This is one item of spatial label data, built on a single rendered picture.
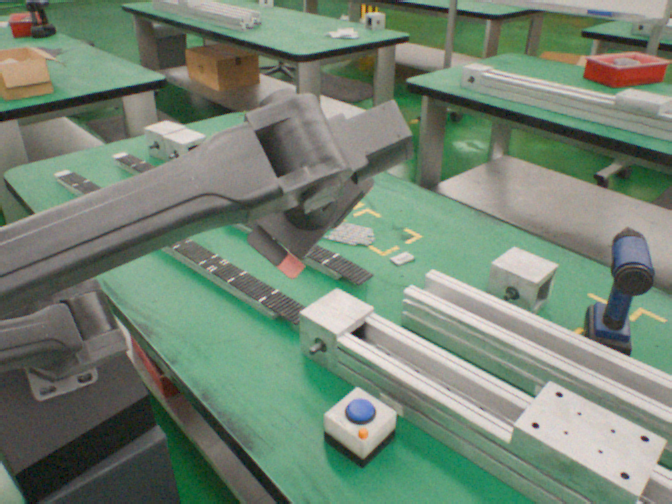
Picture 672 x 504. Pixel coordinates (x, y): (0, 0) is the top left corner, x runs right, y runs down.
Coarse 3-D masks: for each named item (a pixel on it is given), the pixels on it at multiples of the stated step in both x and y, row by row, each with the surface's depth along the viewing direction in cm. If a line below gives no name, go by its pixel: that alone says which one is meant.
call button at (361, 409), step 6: (354, 402) 85; (360, 402) 85; (366, 402) 85; (348, 408) 84; (354, 408) 84; (360, 408) 84; (366, 408) 84; (372, 408) 84; (348, 414) 84; (354, 414) 83; (360, 414) 83; (366, 414) 83; (372, 414) 83; (360, 420) 83
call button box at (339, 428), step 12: (348, 396) 87; (360, 396) 87; (372, 396) 88; (336, 408) 85; (384, 408) 85; (324, 420) 85; (336, 420) 83; (348, 420) 83; (372, 420) 83; (384, 420) 83; (324, 432) 86; (336, 432) 84; (348, 432) 82; (372, 432) 81; (384, 432) 84; (336, 444) 85; (348, 444) 83; (360, 444) 81; (372, 444) 82; (384, 444) 86; (348, 456) 84; (360, 456) 82; (372, 456) 84
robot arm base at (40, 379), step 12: (36, 372) 76; (48, 372) 75; (84, 372) 81; (96, 372) 81; (36, 384) 77; (48, 384) 78; (60, 384) 78; (72, 384) 79; (84, 384) 80; (36, 396) 76; (48, 396) 77
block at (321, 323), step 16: (320, 304) 102; (336, 304) 102; (352, 304) 102; (304, 320) 100; (320, 320) 98; (336, 320) 98; (352, 320) 98; (304, 336) 102; (320, 336) 98; (336, 336) 95; (304, 352) 104; (320, 352) 100; (336, 352) 97; (336, 368) 99
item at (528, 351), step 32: (416, 288) 108; (448, 288) 109; (416, 320) 108; (448, 320) 104; (480, 320) 99; (512, 320) 101; (544, 320) 99; (480, 352) 100; (512, 352) 96; (544, 352) 92; (576, 352) 95; (608, 352) 92; (544, 384) 94; (576, 384) 90; (608, 384) 86; (640, 384) 89; (640, 416) 84
